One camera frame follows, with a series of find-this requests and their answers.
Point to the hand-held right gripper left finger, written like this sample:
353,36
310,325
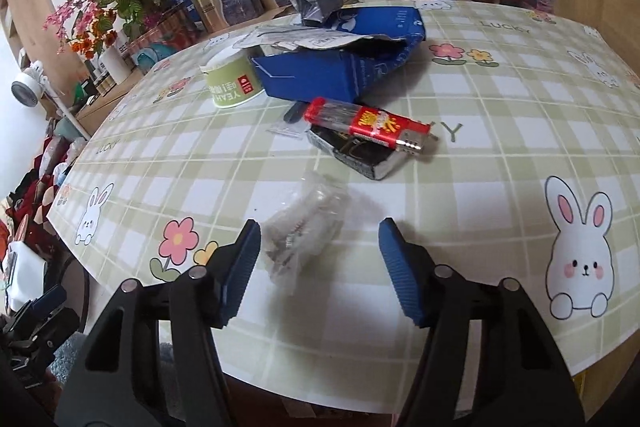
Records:
237,272

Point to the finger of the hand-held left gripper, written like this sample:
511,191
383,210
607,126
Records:
42,302

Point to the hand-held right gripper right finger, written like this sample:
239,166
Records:
400,272

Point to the clear plastic bag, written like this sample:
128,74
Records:
305,227

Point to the blue cardboard box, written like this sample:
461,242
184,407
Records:
320,74

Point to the pile of colourful clothes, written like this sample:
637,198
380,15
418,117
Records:
30,192

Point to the black cigarette box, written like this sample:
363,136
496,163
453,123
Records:
360,159

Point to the small clear packet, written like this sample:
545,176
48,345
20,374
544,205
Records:
287,130

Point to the green cream paper bowl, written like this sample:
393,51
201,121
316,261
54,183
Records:
230,84

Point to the wooden sideboard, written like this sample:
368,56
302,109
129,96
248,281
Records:
105,107

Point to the white round device on stand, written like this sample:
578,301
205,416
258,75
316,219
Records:
27,84

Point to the white torn paper envelope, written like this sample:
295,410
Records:
305,39

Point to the orange artificial flowers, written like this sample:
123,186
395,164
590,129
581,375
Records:
92,44

